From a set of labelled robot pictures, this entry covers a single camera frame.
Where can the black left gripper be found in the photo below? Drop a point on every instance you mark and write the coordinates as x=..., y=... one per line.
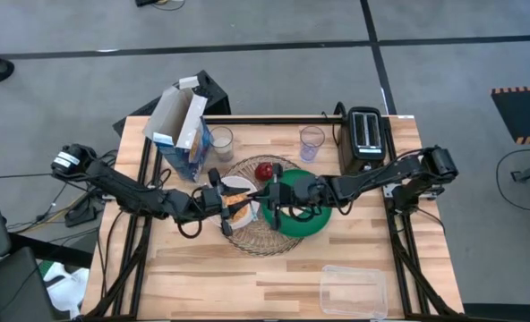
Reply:
x=211, y=201

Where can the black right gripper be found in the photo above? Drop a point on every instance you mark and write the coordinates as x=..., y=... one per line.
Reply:
x=301, y=192

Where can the blue frosted flakes cereal box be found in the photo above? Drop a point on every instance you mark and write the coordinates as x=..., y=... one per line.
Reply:
x=180, y=116

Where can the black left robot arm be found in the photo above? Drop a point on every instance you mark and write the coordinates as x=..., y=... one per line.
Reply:
x=113, y=185

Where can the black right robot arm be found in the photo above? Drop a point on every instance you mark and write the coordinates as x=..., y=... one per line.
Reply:
x=381, y=172

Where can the orange cereal flakes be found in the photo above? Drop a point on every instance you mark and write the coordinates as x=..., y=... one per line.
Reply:
x=240, y=214

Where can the pale bowl with notched rim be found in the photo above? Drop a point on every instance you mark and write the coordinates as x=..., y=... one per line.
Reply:
x=238, y=182

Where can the red apple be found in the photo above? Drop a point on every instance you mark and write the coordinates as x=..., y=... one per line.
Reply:
x=263, y=172

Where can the round woven placemat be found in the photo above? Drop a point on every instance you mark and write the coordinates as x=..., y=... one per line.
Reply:
x=256, y=241

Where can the green plate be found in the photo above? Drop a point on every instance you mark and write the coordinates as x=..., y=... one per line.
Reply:
x=310, y=226

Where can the clear glass with milk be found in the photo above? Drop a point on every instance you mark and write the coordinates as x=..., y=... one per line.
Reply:
x=222, y=145

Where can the empty clear glass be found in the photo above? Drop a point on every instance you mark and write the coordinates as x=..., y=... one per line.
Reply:
x=312, y=147

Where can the black toaster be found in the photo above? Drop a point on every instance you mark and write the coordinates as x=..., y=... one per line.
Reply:
x=363, y=134

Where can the clear plastic container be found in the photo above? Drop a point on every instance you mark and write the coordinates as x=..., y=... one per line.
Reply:
x=354, y=290

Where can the black power adapter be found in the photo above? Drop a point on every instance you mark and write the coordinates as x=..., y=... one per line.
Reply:
x=81, y=215

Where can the white plastic bag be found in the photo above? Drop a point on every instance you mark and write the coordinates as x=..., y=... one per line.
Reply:
x=68, y=286

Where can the black equipment case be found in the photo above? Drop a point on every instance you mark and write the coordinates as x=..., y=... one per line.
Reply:
x=14, y=290

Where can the black mat with striped edge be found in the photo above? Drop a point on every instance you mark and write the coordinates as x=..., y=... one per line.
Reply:
x=493, y=313
x=524, y=116

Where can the black aluminium frame rail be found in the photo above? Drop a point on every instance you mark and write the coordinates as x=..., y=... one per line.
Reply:
x=401, y=268
x=269, y=121
x=140, y=277

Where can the black diagonal frame brace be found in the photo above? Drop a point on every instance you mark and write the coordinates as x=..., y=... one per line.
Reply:
x=426, y=282
x=117, y=277

